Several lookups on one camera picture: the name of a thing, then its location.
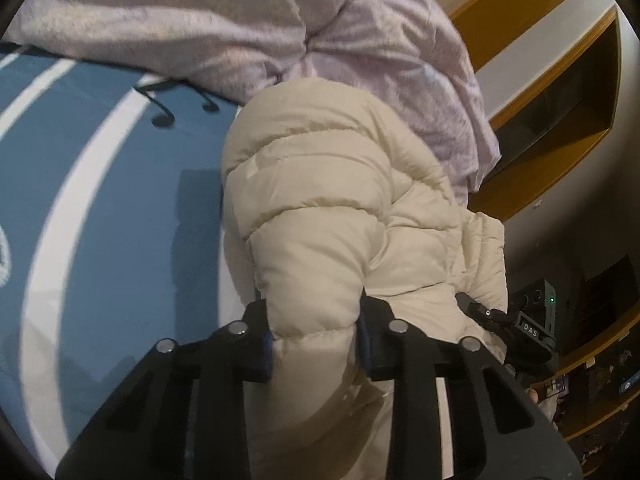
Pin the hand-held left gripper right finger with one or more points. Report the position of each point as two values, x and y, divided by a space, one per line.
364 341

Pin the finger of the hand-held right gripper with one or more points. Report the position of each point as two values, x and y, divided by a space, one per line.
482 311

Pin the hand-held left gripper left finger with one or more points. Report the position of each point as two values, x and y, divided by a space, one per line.
267 356

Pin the beige puffer jacket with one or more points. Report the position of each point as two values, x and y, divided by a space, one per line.
340 200

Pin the dark furniture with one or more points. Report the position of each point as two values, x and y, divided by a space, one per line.
602 287

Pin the low wooden shelf with clutter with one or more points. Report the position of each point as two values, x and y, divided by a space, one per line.
600 400

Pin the blue white striped bed sheet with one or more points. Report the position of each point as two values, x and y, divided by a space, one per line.
115 210

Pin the lilac crumpled duvet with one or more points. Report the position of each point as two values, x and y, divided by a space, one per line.
280 15

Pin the yellow wooden wall shelf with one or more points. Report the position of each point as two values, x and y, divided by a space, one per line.
555 110

